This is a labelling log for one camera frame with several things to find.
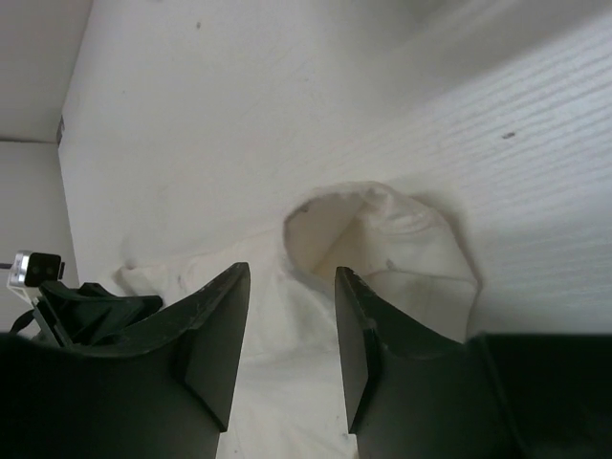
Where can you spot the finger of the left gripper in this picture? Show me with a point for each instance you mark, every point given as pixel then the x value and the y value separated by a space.
pixel 82 316

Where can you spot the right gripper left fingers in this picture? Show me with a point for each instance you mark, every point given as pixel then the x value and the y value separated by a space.
pixel 160 388

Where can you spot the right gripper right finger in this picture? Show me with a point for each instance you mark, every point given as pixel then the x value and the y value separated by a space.
pixel 412 393

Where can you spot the white t shirt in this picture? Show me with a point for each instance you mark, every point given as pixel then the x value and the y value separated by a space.
pixel 288 400

